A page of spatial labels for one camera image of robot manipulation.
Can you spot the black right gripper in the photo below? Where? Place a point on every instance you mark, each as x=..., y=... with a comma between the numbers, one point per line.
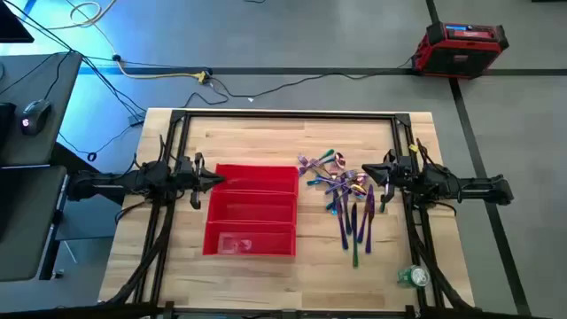
x=404, y=175

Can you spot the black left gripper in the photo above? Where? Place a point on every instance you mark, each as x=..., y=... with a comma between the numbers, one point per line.
x=186, y=177

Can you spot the iridescent fork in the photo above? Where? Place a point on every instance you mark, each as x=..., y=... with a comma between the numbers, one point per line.
x=328, y=154
x=331, y=204
x=315, y=163
x=313, y=182

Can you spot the red plastic bin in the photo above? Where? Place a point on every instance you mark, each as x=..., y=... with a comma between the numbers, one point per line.
x=252, y=208
x=274, y=243
x=257, y=181

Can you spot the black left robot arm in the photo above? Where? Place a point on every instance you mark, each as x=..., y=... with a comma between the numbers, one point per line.
x=102, y=184

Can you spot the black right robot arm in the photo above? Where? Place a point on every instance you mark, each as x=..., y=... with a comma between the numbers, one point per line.
x=478, y=188

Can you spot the grey power adapter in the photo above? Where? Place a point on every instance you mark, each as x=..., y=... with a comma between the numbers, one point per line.
x=136, y=119

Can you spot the green soda can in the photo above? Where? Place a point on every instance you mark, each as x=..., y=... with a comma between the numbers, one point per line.
x=414, y=276

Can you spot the red black jobsite radio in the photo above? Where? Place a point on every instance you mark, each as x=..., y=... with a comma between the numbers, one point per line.
x=460, y=55

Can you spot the black computer mouse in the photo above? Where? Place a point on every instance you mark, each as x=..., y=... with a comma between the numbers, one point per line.
x=35, y=116

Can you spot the dark grey desk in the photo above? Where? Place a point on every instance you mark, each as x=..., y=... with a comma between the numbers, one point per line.
x=17, y=150

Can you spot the black keyboard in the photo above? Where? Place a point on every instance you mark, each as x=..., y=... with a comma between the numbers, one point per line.
x=5, y=124

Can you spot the black monitor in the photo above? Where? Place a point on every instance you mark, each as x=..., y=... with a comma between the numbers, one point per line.
x=11, y=26

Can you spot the black aluminium table frame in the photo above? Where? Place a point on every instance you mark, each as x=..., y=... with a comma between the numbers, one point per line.
x=288, y=114

